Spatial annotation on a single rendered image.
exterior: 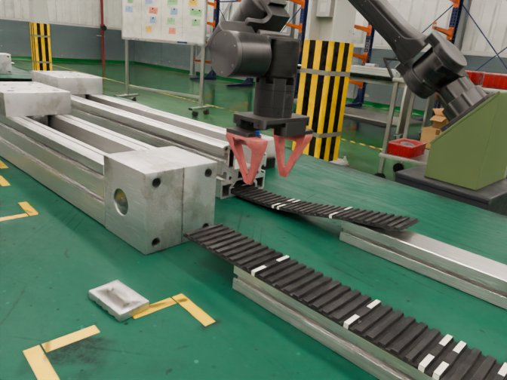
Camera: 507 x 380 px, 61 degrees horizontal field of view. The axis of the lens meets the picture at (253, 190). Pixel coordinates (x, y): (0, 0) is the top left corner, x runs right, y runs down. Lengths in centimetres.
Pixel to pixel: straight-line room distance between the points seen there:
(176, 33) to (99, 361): 622
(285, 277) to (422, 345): 13
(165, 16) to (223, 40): 605
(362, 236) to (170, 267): 24
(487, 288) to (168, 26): 625
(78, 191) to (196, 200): 18
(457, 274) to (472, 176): 44
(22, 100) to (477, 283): 72
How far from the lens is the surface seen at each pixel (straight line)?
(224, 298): 42
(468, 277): 52
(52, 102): 85
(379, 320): 37
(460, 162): 94
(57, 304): 43
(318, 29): 413
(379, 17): 100
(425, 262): 53
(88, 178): 58
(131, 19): 702
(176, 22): 648
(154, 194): 48
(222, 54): 57
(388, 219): 55
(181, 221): 51
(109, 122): 92
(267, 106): 61
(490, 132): 92
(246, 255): 43
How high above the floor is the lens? 101
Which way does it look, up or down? 18 degrees down
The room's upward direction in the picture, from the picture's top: 5 degrees clockwise
